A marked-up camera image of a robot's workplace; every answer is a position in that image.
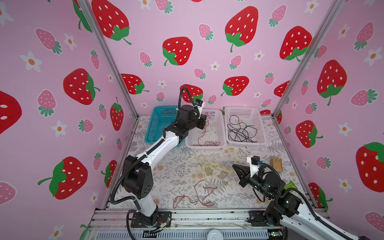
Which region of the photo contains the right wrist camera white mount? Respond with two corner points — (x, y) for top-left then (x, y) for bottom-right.
(247, 156), (263, 177)

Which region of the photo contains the clear plastic bag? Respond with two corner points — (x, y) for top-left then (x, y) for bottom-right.
(135, 148), (149, 163)

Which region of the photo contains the aluminium corner post right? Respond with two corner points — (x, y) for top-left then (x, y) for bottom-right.
(272, 0), (346, 120)

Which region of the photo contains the yellow wire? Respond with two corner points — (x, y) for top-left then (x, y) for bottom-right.
(193, 148), (241, 184)

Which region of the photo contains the white basket middle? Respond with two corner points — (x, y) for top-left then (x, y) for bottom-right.
(185, 109), (227, 150)

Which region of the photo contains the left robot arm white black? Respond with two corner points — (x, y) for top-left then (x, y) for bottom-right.
(110, 86), (207, 225)

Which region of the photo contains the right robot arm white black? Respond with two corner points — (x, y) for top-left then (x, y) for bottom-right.
(233, 163), (366, 240)

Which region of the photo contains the green wipes packet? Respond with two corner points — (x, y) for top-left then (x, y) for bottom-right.
(284, 181), (298, 190)

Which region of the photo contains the aluminium corner post left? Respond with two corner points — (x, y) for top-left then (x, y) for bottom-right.
(78, 1), (138, 119)

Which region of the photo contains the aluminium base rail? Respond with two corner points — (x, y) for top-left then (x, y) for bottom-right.
(84, 209), (292, 240)

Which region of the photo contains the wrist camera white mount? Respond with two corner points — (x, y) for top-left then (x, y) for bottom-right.
(194, 99), (205, 118)
(247, 156), (263, 177)

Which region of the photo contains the white basket right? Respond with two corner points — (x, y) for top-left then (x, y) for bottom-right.
(225, 106), (267, 147)

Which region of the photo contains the red wire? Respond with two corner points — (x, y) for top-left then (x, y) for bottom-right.
(196, 119), (221, 148)
(197, 113), (220, 147)
(172, 179), (218, 209)

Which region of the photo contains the aluminium corner post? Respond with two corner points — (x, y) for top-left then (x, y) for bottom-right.
(272, 0), (346, 120)
(78, 1), (138, 119)

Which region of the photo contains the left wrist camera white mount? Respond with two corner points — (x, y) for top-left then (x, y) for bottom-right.
(194, 99), (205, 118)

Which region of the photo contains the teal plastic basket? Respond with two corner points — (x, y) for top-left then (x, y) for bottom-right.
(145, 106), (178, 145)

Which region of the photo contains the white basket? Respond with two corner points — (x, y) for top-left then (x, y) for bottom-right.
(225, 106), (267, 147)
(185, 109), (227, 150)

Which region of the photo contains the black wire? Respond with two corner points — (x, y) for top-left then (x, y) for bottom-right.
(227, 114), (250, 142)
(233, 124), (259, 144)
(227, 128), (257, 144)

